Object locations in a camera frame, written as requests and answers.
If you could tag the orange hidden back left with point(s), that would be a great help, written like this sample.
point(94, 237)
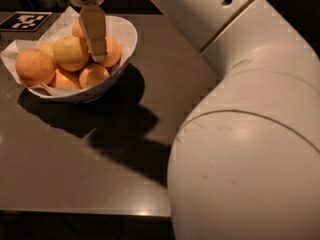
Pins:
point(48, 49)

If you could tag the orange top back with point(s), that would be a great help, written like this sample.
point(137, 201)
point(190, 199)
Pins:
point(77, 31)

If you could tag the orange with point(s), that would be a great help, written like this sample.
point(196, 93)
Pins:
point(34, 67)
point(71, 53)
point(113, 53)
point(77, 31)
point(65, 79)
point(91, 75)

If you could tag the white bowl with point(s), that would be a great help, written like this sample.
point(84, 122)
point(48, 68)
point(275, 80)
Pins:
point(126, 35)

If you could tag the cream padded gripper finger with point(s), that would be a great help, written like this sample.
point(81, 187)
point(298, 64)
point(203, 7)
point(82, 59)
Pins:
point(93, 26)

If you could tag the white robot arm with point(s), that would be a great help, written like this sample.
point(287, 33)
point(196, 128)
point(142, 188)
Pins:
point(245, 164)

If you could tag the black white fiducial marker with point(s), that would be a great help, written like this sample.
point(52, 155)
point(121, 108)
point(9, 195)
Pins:
point(23, 21)

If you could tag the white paper liner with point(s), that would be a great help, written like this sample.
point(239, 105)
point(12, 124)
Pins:
point(60, 28)

